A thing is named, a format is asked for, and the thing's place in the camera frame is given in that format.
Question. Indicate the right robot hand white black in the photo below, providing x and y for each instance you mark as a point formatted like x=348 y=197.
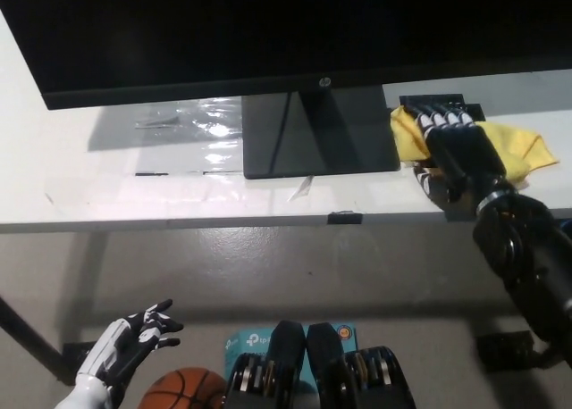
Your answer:
x=465 y=154

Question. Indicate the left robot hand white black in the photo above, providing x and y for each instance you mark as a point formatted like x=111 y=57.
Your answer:
x=114 y=348

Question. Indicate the yellow microfibre cloth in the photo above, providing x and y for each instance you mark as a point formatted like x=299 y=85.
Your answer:
x=514 y=145

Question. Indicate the black desk leg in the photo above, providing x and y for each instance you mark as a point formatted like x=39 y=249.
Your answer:
x=24 y=333

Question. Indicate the black HP monitor with stand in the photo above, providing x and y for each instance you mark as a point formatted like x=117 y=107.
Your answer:
x=268 y=34

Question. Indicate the orange basketball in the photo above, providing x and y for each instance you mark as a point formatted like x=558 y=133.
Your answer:
x=179 y=391

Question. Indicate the blue round object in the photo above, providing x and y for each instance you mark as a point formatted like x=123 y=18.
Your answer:
x=567 y=226

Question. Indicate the short black tape piece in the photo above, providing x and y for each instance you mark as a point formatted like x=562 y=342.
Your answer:
x=344 y=217

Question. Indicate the teal tp-link box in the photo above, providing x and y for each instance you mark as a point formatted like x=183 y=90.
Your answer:
x=250 y=341

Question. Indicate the thin black tape strip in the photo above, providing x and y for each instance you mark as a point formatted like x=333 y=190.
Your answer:
x=152 y=174

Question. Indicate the clear plastic film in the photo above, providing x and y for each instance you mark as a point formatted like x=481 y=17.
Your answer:
x=214 y=132

